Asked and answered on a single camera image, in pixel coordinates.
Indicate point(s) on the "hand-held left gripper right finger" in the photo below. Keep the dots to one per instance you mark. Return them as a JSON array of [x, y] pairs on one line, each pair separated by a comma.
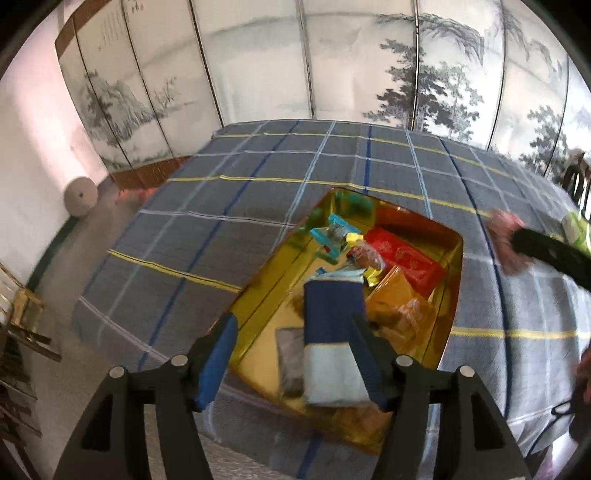
[[376, 369]]

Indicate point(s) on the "teal snack packet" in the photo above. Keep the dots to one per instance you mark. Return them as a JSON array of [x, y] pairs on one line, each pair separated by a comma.
[[330, 233]]

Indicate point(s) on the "dark brown object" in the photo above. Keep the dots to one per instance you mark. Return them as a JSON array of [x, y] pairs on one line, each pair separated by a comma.
[[582, 392]]

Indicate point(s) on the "fried dough twist packet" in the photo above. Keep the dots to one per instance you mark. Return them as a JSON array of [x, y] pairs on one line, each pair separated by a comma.
[[397, 309]]

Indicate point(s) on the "dark wooden chair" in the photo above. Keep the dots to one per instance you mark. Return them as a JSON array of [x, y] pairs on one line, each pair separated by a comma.
[[579, 184]]

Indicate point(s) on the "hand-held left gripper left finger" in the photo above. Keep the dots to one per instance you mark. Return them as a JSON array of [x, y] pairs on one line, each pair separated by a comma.
[[217, 360]]

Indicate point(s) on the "navy and white snack packet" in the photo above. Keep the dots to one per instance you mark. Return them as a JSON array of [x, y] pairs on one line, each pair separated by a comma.
[[332, 314]]

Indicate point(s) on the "painted folding screen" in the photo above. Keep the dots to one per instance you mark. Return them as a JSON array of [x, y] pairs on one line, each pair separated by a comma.
[[277, 60]]

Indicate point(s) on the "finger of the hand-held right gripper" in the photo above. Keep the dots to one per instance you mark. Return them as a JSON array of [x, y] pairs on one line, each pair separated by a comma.
[[554, 258]]

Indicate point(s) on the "pink and white snack packet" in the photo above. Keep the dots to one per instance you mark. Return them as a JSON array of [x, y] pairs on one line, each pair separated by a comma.
[[501, 226]]

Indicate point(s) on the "plaid tablecloth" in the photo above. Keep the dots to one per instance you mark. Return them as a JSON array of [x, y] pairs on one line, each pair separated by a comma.
[[207, 198]]

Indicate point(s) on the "round grey roll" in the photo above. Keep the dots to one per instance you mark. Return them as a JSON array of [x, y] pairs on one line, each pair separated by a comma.
[[79, 196]]

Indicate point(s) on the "dark striped snack packet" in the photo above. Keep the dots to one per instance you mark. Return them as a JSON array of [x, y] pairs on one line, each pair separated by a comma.
[[291, 360]]

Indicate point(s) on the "wooden furniture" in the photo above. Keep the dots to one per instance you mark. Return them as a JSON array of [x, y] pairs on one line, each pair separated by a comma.
[[18, 323]]

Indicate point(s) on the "red snack packet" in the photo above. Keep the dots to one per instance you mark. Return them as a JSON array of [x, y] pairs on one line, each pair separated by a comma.
[[406, 263]]

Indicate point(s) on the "green tissue pack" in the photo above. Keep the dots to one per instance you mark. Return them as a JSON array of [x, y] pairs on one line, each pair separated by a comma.
[[577, 230]]

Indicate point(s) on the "fried snack packet yellow label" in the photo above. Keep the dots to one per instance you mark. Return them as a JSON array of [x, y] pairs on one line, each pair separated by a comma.
[[364, 256]]

